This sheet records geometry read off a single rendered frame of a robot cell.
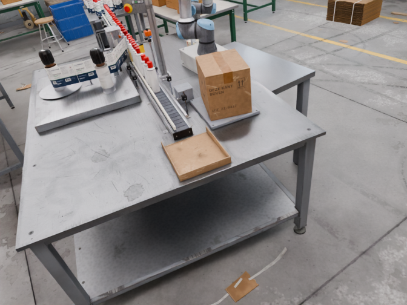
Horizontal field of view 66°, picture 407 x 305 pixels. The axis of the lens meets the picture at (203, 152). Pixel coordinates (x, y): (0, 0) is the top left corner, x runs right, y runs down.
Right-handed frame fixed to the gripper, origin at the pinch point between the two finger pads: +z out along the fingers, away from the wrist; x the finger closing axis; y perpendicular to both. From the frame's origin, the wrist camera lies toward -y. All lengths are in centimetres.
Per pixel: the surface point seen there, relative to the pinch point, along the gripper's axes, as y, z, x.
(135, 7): 9, -42, -52
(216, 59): 82, -22, -47
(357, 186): 142, 90, 27
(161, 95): 50, 3, -69
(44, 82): -46, 2, -117
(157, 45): 14.5, -15.6, -45.1
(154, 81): 44, -6, -69
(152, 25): 14, -30, -45
